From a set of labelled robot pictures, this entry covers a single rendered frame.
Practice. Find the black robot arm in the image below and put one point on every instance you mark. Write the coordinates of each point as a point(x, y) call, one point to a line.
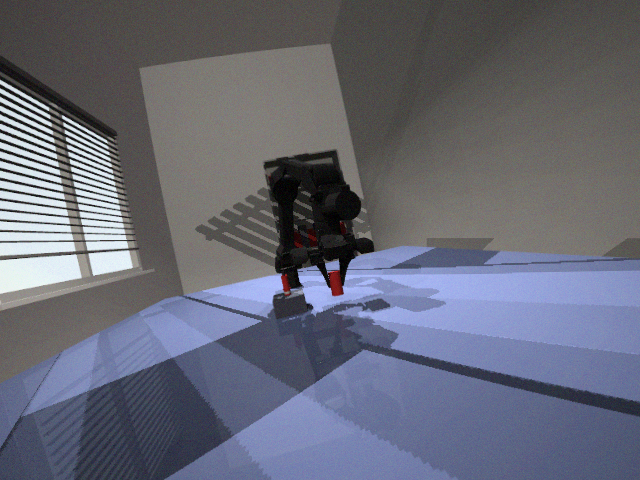
point(331, 199)

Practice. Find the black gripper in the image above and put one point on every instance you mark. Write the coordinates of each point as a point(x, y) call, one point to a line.
point(301, 255)

